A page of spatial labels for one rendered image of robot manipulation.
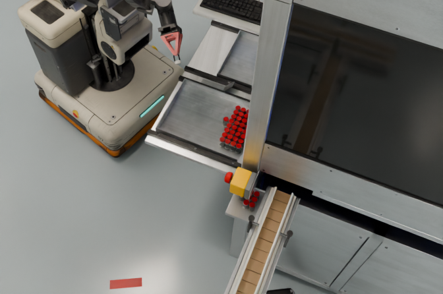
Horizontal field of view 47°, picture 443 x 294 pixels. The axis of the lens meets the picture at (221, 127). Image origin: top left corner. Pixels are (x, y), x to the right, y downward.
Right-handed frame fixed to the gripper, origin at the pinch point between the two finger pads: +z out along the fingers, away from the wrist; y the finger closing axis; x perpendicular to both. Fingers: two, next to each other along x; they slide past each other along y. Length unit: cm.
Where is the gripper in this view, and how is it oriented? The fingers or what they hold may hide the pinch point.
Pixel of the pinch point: (175, 53)
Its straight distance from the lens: 183.9
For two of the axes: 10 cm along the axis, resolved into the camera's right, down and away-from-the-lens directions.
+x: 9.6, -2.4, -1.6
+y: -1.6, 0.1, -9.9
